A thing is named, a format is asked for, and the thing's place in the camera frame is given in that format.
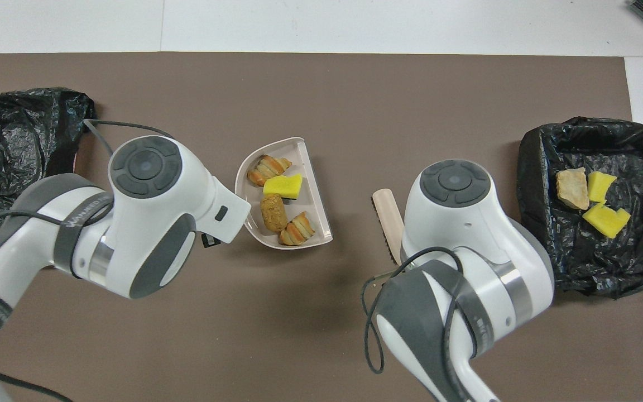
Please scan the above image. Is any brown fried nugget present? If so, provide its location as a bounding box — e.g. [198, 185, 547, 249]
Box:
[260, 193, 288, 233]

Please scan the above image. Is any pale lumpy bread chunk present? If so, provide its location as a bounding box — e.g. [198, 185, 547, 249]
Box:
[278, 211, 316, 247]

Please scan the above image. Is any yellow wedge sponge piece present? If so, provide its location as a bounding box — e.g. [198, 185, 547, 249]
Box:
[262, 174, 304, 201]

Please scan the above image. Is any orange striped bread piece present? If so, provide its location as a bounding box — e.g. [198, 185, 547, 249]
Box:
[247, 155, 294, 188]

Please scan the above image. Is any beige plastic dustpan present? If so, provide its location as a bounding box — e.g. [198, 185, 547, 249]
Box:
[234, 137, 334, 250]

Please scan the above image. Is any beige hand brush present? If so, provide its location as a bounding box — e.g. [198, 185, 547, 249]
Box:
[372, 188, 407, 266]

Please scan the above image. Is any tan bread chunk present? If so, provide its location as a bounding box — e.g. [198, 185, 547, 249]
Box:
[556, 167, 590, 210]

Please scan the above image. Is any small curved yellow sponge piece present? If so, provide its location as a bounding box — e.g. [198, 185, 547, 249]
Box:
[587, 171, 618, 203]

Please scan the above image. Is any yellow notched sponge piece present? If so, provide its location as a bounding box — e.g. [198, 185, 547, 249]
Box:
[582, 202, 632, 240]

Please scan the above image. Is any black bag lined bin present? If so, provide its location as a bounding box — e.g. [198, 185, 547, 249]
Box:
[0, 87, 99, 252]
[517, 116, 643, 300]

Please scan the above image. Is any brown table mat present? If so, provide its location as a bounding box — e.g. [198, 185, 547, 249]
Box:
[0, 52, 643, 402]

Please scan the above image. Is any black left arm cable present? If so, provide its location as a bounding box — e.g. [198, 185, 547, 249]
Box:
[0, 118, 176, 402]

